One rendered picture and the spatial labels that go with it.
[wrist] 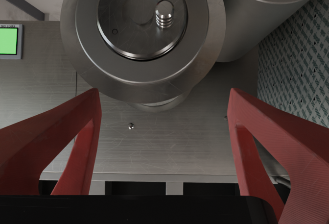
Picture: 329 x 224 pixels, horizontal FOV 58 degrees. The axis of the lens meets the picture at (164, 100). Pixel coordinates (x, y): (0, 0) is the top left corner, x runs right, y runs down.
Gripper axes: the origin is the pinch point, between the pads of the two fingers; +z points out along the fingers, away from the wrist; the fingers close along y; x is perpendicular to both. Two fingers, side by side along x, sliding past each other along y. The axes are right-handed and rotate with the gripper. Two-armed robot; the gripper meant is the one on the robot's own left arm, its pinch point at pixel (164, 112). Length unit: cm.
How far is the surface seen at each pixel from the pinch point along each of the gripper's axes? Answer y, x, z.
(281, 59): -15.8, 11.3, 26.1
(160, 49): 0.3, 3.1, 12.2
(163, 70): 0.1, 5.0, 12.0
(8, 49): 31, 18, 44
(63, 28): 8.9, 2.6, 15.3
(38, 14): 153, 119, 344
